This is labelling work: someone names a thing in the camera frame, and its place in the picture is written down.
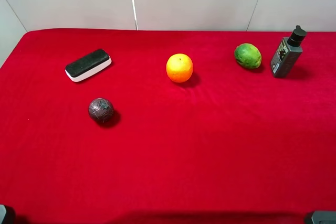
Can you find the orange fruit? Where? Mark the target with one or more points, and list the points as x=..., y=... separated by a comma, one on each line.
x=179, y=68

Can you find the dark left base corner block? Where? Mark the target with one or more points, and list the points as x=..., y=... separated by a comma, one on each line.
x=7, y=215

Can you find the dark right base corner block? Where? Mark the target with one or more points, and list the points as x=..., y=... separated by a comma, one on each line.
x=320, y=217

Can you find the dark base corner block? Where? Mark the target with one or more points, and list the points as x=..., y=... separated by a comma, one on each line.
x=7, y=215
x=320, y=217

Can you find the dark grey pump bottle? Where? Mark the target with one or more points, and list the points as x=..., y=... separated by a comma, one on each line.
x=287, y=53

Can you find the dark purple mangosteen fruit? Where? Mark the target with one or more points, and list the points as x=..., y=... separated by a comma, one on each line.
x=101, y=110

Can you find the black and white board eraser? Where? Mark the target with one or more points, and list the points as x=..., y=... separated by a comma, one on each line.
x=88, y=65

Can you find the red velvet table cloth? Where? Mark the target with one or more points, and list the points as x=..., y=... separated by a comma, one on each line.
x=228, y=142

